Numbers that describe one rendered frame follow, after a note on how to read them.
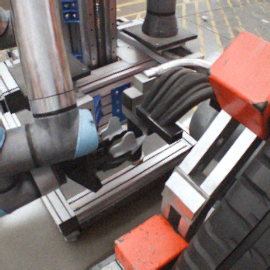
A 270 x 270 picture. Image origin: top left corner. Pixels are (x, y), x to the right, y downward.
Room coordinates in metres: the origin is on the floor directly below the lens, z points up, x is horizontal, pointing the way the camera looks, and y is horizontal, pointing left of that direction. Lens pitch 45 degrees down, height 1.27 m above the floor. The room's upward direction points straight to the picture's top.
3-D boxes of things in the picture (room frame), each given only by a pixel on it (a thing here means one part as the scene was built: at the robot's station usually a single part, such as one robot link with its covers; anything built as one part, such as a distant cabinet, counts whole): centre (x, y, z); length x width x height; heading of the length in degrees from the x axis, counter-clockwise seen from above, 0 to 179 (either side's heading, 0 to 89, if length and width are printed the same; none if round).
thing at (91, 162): (0.36, 0.11, 0.86); 0.12 x 0.08 x 0.09; 126
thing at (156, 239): (0.16, -0.03, 0.85); 0.09 x 0.08 x 0.07; 126
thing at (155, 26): (1.06, -0.11, 0.87); 0.15 x 0.15 x 0.10
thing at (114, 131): (0.44, 0.04, 0.85); 0.09 x 0.03 x 0.06; 134
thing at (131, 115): (0.42, -0.02, 0.93); 0.09 x 0.05 x 0.05; 36
